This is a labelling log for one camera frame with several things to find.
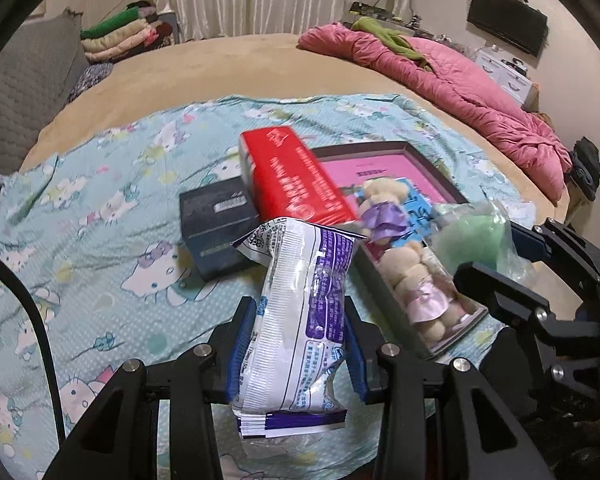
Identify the wavy framed mirror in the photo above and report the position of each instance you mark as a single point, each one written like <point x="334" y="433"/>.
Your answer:
<point x="395" y="2"/>

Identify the beige bed sheet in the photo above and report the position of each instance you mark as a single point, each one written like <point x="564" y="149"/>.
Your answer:
<point x="230" y="65"/>

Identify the green cloth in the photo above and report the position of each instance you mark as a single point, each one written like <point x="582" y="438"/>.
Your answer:
<point x="390" y="35"/>

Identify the red cardboard box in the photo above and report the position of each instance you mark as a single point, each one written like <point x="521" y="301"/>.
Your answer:
<point x="290" y="175"/>

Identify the dark framed pink tray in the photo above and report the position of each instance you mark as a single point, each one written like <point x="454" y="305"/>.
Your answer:
<point x="380" y="167"/>

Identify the dark patterned box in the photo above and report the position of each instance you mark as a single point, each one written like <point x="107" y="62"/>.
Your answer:
<point x="370" y="10"/>

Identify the white purple plastic packet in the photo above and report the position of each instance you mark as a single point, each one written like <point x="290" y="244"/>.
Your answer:
<point x="295" y="310"/>

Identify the cream teddy bear pink dress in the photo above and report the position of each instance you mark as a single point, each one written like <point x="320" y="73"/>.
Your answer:
<point x="410" y="275"/>

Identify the stack of folded clothes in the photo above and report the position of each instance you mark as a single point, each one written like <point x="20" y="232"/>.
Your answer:
<point x="120" y="35"/>

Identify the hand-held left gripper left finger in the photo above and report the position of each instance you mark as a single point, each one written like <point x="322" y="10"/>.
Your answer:
<point x="242" y="340"/>

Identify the black bag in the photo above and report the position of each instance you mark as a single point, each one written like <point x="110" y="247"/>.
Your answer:
<point x="585" y="160"/>

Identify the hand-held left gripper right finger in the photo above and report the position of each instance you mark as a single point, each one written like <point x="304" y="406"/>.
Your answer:
<point x="355" y="355"/>

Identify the pink quilt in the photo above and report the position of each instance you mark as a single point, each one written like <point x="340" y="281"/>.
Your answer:
<point x="480" y="95"/>

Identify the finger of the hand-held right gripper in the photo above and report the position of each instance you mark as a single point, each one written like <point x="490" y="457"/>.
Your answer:
<point x="495" y="295"/>
<point x="525" y="242"/>

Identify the green towel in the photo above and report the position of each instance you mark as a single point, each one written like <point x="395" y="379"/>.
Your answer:
<point x="475" y="240"/>

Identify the white storage boxes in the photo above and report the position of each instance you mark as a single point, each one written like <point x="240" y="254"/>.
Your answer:
<point x="505" y="72"/>

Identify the cream teddy bear purple dress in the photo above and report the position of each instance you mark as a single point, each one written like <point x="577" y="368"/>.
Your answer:
<point x="382" y="215"/>

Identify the black wall screen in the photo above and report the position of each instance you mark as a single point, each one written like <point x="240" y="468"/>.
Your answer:
<point x="510" y="17"/>

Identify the black cardboard box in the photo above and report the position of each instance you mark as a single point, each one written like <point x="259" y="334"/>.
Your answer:
<point x="215" y="230"/>

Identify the dark floral cloth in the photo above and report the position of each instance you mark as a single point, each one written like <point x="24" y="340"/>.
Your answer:
<point x="92" y="77"/>

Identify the light blue cartoon printed blanket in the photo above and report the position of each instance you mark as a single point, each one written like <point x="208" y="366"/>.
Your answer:
<point x="105" y="200"/>

